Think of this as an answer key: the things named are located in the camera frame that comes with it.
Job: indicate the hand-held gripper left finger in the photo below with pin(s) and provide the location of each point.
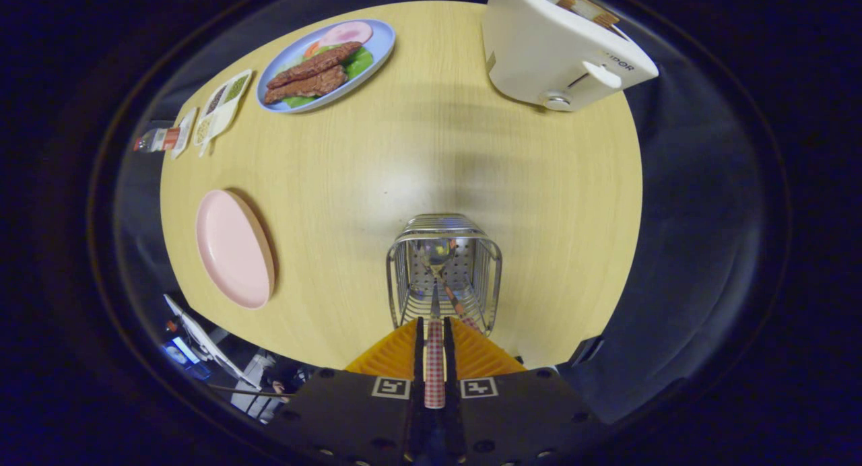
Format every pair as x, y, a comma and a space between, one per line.
419, 358

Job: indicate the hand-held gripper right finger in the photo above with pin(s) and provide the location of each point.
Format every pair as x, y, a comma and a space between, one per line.
449, 358

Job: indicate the pink plate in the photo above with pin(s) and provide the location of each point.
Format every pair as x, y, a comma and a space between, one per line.
232, 250

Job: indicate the blue lit screen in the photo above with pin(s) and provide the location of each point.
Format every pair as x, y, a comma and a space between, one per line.
182, 353

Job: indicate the brown grilled meat strip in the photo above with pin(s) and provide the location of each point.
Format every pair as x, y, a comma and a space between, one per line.
306, 85
316, 63

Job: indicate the green lettuce leaf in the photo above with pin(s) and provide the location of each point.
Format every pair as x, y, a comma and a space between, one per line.
360, 62

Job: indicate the white divided bean tray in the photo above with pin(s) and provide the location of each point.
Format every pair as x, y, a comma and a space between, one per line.
219, 126

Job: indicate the blue plate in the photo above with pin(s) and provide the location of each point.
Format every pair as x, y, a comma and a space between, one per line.
380, 38

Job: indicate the white toaster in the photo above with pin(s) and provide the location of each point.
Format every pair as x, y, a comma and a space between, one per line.
539, 48

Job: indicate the white square coaster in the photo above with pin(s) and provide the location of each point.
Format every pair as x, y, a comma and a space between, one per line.
188, 126

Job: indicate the orange carrot slice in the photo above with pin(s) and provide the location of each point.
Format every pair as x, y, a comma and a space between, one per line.
312, 48

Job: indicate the pink ham slice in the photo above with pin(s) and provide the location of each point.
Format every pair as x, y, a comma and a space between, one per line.
347, 33

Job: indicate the clear water bottle red label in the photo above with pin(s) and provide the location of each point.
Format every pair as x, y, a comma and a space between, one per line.
158, 140

